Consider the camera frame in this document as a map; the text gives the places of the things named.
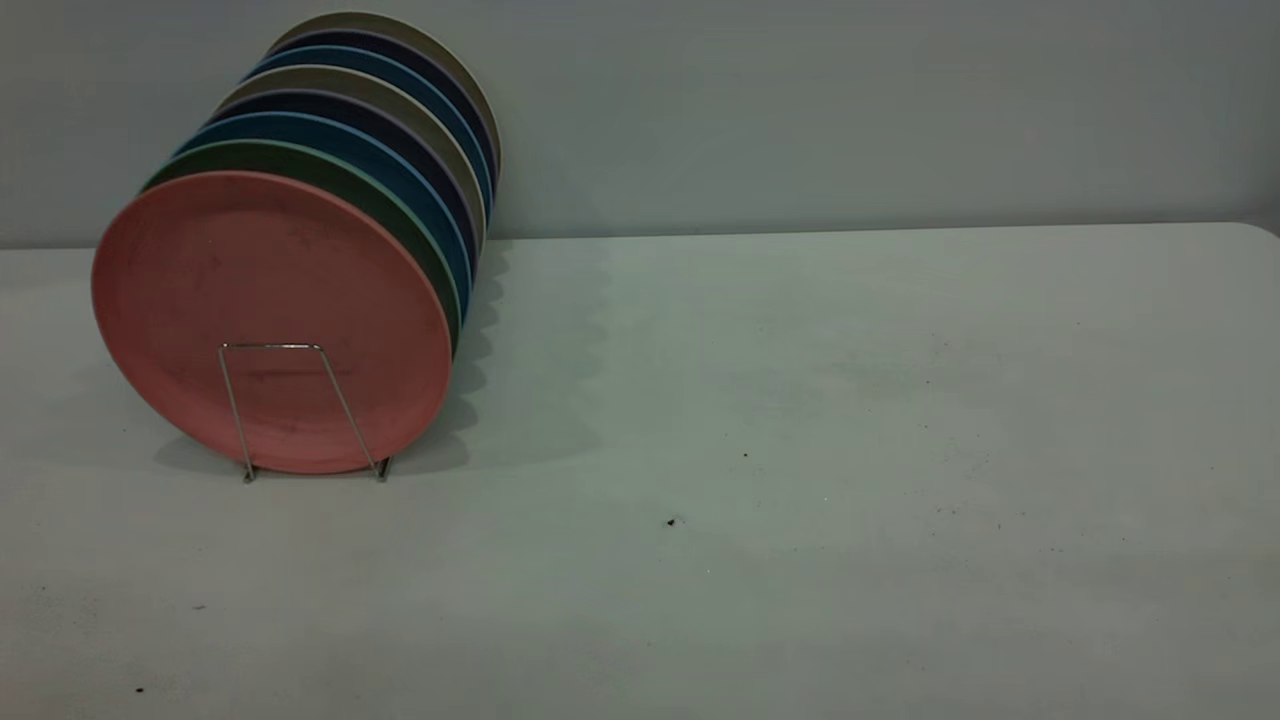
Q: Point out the pink plate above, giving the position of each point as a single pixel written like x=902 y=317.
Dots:
x=270 y=320

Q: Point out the beige plate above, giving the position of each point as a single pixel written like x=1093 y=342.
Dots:
x=330 y=80
x=385 y=22

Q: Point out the green plate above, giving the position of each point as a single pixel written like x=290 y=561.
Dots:
x=310 y=160

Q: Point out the dark purple plate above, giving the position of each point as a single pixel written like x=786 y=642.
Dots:
x=405 y=46
x=385 y=126

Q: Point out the blue plate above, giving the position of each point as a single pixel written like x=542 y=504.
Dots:
x=335 y=134
x=385 y=63

